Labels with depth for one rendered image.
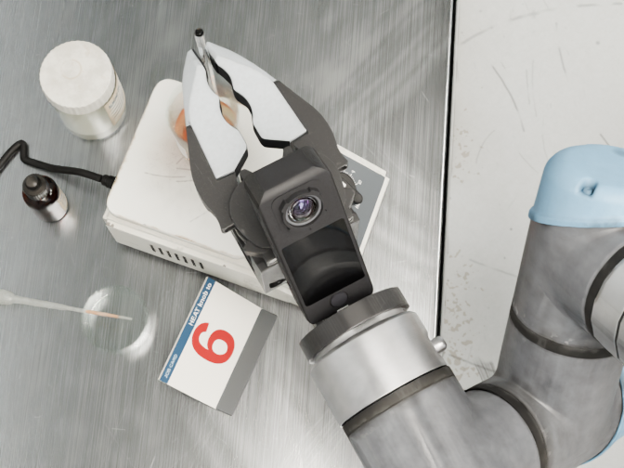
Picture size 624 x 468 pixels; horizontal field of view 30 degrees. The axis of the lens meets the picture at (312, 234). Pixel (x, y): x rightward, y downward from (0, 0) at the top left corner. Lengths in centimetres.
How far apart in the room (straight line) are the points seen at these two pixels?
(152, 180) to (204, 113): 18
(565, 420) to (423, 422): 10
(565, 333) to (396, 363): 10
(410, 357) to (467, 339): 29
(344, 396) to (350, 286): 7
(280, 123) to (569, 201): 19
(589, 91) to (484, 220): 15
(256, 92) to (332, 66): 30
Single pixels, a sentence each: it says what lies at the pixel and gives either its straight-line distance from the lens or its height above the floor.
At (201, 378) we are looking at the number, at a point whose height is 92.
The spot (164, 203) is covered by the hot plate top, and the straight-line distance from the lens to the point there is 90.
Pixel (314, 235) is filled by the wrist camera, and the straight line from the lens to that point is 66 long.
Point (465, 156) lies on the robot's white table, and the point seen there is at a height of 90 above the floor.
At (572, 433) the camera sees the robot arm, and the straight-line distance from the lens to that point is 74.
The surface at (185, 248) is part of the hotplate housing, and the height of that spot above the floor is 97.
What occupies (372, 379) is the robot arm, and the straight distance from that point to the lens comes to 68.
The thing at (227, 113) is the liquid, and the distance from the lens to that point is 88.
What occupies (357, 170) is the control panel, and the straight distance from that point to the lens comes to 95.
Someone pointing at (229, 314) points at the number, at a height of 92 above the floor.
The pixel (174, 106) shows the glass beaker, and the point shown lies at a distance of 86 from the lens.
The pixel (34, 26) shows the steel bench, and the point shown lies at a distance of 108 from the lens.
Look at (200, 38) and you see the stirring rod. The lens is 72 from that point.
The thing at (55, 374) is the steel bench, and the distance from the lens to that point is 98.
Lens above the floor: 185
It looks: 75 degrees down
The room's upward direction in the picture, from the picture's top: 1 degrees counter-clockwise
